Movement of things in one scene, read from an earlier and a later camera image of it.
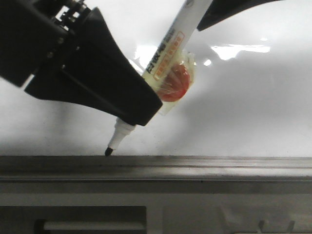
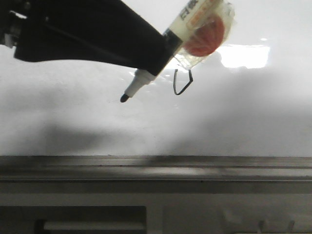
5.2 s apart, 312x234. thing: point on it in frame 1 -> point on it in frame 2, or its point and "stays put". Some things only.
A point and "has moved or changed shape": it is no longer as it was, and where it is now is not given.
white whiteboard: (251, 96) stays put
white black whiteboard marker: (170, 71) has moved or changed shape
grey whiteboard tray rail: (155, 167) stays put
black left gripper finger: (92, 69) -> (108, 31)
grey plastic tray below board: (155, 206) stays put
